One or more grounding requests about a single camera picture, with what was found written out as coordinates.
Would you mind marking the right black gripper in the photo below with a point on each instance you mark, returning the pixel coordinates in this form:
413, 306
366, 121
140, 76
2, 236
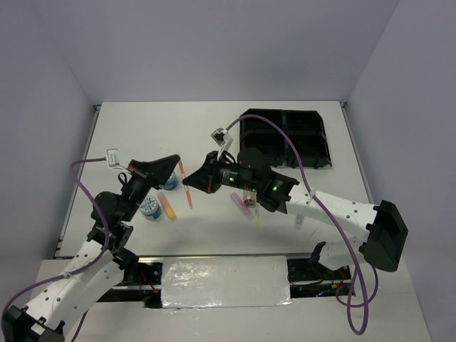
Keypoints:
206, 177

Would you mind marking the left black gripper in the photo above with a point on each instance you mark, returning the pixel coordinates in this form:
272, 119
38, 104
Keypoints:
159, 171

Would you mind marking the orange slim highlighter pen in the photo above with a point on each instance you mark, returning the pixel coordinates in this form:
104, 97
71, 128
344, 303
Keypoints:
186, 188

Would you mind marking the yellow slim highlighter pen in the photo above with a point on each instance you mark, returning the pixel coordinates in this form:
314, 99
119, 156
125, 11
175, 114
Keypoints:
256, 216

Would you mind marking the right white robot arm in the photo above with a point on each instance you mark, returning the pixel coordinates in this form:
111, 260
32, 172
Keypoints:
374, 234

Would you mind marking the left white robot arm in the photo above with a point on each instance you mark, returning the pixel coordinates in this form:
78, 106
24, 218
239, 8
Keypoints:
102, 262

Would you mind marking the blue tape roll rear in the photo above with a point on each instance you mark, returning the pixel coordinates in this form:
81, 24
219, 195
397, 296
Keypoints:
171, 182

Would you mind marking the blue tape roll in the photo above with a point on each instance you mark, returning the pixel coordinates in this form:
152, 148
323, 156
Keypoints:
150, 208
171, 182

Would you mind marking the blue tape roll front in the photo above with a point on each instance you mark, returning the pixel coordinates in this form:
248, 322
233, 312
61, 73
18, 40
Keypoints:
150, 208

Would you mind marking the orange yellow highlighter marker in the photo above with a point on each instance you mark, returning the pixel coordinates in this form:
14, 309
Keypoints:
169, 211

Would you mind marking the purple highlighter marker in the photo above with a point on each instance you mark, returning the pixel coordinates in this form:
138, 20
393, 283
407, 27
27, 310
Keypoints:
241, 205

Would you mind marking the pink capped crayon tube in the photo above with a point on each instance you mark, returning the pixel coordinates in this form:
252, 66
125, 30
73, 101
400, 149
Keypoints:
249, 199

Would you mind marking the black compartment organizer tray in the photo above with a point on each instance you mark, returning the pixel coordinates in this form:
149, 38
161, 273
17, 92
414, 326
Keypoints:
304, 128

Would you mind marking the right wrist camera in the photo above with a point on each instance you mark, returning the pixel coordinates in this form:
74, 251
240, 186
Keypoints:
223, 139

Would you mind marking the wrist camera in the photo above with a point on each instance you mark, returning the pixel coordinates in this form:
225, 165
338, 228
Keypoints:
223, 139
112, 158

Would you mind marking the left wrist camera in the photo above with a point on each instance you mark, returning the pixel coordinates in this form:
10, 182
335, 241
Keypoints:
112, 158

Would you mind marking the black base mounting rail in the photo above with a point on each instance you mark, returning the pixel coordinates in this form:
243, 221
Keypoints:
225, 282

